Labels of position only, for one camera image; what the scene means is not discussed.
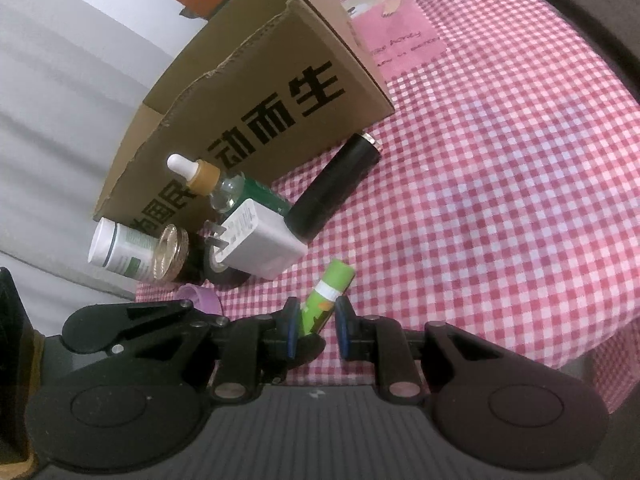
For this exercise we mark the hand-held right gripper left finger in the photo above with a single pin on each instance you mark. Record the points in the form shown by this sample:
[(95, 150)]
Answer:
[(290, 332)]

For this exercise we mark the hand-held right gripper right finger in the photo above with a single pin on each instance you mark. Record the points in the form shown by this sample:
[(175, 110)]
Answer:
[(343, 327)]

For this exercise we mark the green lip balm stick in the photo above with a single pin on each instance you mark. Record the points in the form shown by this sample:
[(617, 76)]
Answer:
[(325, 300)]

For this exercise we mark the black tape roll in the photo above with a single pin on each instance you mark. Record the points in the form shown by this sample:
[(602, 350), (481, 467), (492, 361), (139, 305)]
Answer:
[(226, 277)]

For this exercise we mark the purple lid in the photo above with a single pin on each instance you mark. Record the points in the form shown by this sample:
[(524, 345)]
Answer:
[(205, 297)]

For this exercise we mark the white charger plug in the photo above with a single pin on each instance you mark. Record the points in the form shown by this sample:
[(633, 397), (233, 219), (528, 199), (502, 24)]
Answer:
[(260, 240)]

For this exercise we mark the black cylinder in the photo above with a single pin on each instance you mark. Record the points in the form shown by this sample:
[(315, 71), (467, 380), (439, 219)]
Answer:
[(335, 185)]

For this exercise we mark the dark jar with gold lid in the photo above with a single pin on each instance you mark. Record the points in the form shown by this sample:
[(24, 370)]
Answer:
[(170, 255)]

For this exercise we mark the white bottle with green label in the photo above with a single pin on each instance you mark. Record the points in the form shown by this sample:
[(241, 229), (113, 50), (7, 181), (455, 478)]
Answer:
[(112, 245)]

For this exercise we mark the green dropper bottle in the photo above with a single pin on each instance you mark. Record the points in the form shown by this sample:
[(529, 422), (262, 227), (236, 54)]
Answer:
[(207, 180)]

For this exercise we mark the brown cardboard box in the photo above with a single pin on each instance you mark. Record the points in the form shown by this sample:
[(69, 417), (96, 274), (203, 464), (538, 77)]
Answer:
[(300, 60)]

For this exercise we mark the white curtain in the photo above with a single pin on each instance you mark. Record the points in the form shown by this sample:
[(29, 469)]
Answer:
[(60, 85)]

